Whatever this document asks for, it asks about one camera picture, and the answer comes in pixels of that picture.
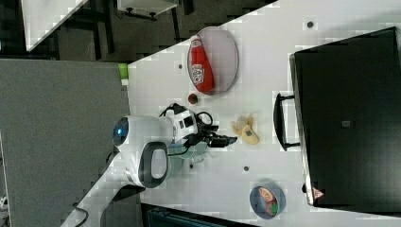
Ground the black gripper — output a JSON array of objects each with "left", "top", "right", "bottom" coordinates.
[{"left": 183, "top": 125, "right": 237, "bottom": 148}]

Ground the yellow plush peeled banana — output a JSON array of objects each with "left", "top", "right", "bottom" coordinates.
[{"left": 231, "top": 114, "right": 259, "bottom": 145}]

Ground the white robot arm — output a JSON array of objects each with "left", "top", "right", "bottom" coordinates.
[{"left": 61, "top": 111, "right": 237, "bottom": 227}]

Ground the teal green mug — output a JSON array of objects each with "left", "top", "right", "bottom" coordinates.
[{"left": 167, "top": 142, "right": 207, "bottom": 164}]

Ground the small red plush strawberry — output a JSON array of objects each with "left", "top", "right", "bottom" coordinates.
[{"left": 188, "top": 94, "right": 199, "bottom": 105}]

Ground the red plush ketchup bottle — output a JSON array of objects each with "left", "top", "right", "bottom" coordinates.
[{"left": 190, "top": 35, "right": 215, "bottom": 93}]

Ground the orange plush food toy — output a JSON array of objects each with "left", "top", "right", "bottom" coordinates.
[{"left": 258, "top": 187, "right": 276, "bottom": 202}]

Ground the small blue bowl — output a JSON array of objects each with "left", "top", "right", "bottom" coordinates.
[{"left": 250, "top": 182, "right": 286, "bottom": 219}]

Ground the round grey plate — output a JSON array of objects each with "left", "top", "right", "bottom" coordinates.
[{"left": 187, "top": 26, "right": 239, "bottom": 96}]

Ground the red plush food toy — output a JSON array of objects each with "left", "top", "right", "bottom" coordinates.
[{"left": 266, "top": 201, "right": 278, "bottom": 217}]

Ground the green tape piece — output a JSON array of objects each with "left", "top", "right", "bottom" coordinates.
[{"left": 118, "top": 63, "right": 129, "bottom": 86}]

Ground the black toaster oven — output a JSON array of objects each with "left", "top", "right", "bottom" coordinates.
[{"left": 289, "top": 27, "right": 401, "bottom": 217}]

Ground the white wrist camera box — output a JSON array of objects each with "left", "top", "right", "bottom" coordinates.
[{"left": 170, "top": 110, "right": 198, "bottom": 141}]

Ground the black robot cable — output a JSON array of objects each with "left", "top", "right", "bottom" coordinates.
[{"left": 159, "top": 102, "right": 214, "bottom": 158}]

